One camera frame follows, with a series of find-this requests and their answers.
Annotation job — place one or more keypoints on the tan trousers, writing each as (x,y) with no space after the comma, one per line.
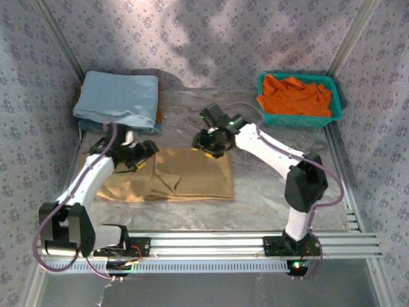
(198,179)

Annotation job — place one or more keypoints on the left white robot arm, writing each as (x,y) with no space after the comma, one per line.
(89,179)

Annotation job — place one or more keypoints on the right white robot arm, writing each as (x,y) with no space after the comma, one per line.
(271,150)

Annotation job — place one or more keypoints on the light blue folded trousers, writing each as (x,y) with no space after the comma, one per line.
(118,96)

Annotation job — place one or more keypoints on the orange crumpled trousers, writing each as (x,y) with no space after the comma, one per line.
(294,99)

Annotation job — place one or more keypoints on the teal plastic basket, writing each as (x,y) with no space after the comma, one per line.
(300,122)

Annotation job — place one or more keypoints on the left black controller board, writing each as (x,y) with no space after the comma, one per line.
(119,267)

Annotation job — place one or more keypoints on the black controller board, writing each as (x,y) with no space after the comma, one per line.
(297,267)
(119,267)

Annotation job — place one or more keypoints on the right black controller board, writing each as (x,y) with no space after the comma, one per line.
(297,267)

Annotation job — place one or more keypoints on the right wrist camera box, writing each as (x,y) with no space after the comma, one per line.
(212,130)

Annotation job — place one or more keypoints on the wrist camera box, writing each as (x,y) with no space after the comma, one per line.
(130,138)
(212,130)

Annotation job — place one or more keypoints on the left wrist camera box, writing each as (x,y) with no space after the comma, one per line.
(130,138)

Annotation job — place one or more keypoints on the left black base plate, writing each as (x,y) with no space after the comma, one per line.
(142,246)

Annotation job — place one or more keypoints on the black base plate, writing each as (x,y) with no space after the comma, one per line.
(142,246)
(271,246)

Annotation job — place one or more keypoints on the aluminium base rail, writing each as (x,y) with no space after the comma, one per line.
(207,243)

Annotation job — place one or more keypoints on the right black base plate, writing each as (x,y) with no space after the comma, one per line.
(271,246)

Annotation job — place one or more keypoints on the aluminium corner post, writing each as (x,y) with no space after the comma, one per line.
(61,41)
(352,38)

